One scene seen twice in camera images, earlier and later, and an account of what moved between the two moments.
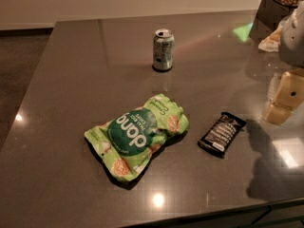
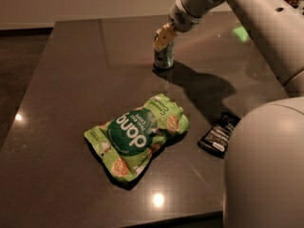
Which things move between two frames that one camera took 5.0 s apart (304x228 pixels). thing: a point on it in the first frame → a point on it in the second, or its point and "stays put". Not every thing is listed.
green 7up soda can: [163, 49] stays put
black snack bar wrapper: [218, 136] stays put
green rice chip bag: [127, 141] stays put
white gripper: [293, 43] → [181, 20]
